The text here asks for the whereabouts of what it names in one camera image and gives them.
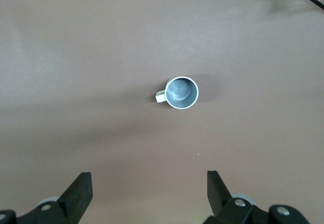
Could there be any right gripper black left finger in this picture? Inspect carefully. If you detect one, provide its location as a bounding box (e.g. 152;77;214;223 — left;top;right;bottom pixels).
0;172;93;224

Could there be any grey mug with white handle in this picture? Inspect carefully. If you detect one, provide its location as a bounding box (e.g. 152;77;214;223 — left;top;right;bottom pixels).
154;76;199;110

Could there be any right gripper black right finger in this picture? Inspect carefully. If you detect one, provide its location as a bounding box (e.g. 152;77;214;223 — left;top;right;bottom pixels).
205;170;311;224

